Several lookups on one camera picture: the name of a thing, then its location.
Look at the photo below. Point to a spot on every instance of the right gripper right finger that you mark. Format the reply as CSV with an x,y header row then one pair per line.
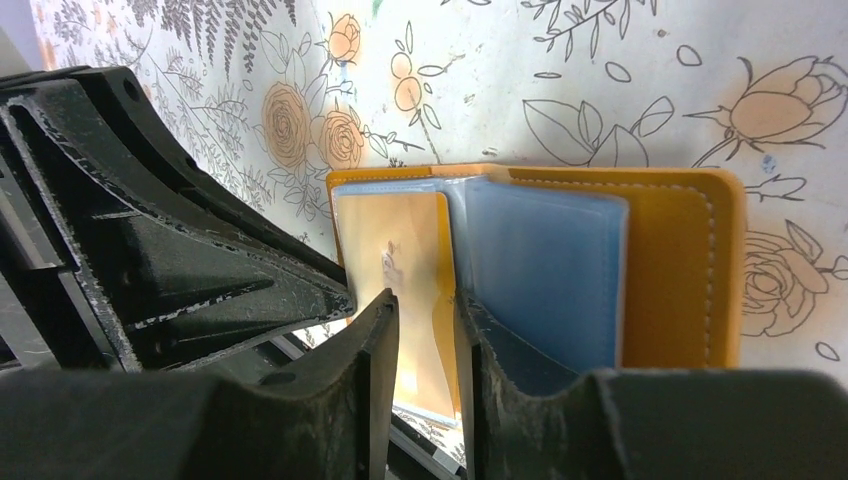
x,y
527,417

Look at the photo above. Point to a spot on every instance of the floral tablecloth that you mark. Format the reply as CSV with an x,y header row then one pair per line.
x,y
756,87

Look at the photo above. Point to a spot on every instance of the orange leather card holder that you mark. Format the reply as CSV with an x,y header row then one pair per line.
x,y
594,267

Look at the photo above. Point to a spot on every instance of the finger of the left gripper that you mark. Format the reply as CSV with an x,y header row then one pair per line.
x,y
118,98

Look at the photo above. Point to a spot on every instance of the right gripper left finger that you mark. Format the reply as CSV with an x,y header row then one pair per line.
x,y
325,415

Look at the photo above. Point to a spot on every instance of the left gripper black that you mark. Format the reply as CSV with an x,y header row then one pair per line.
x,y
103,266

